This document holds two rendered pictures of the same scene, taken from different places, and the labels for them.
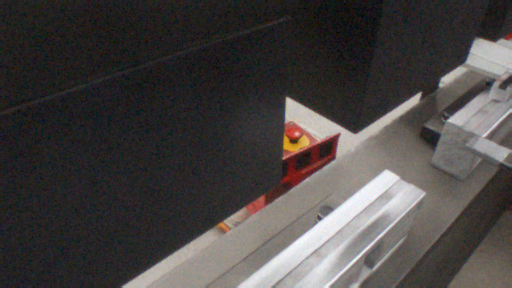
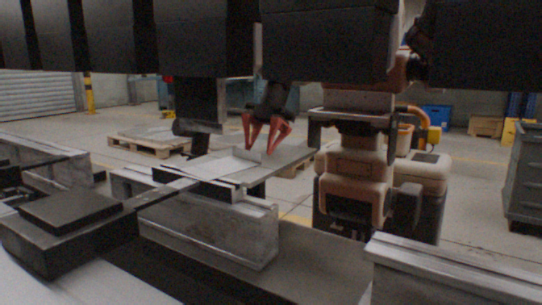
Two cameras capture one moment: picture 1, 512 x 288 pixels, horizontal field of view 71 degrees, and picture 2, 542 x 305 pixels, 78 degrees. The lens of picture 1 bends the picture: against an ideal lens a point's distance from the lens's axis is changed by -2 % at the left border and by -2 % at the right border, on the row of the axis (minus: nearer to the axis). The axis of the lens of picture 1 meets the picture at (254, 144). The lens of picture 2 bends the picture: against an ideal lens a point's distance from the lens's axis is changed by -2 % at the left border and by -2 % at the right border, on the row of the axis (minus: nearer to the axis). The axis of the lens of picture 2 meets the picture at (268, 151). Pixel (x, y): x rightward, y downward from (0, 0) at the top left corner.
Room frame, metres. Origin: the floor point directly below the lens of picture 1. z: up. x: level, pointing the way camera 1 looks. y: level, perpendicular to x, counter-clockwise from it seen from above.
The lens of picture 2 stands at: (0.58, -1.10, 1.20)
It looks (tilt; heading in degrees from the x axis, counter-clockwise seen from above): 16 degrees down; 75
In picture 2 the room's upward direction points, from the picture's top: straight up
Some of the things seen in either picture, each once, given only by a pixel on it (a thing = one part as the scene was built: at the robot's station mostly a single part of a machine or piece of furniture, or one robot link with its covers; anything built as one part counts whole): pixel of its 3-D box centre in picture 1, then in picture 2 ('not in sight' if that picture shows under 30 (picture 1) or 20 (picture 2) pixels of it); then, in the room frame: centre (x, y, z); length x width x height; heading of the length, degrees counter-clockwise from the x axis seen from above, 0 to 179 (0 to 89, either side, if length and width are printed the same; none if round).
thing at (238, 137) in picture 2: not in sight; (260, 144); (1.51, 2.67, 0.20); 1.01 x 0.63 x 0.12; 136
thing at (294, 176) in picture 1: (279, 161); not in sight; (0.63, -0.06, 0.75); 0.20 x 0.16 x 0.18; 124
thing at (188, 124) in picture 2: not in sight; (199, 104); (0.62, -0.52, 1.13); 0.10 x 0.02 x 0.10; 131
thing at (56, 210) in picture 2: not in sight; (123, 202); (0.50, -0.62, 1.01); 0.26 x 0.12 x 0.05; 41
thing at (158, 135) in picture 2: not in sight; (157, 134); (0.32, 3.74, 0.17); 0.99 x 0.63 x 0.05; 130
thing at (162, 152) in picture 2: not in sight; (157, 140); (0.32, 3.74, 0.07); 1.20 x 0.80 x 0.14; 130
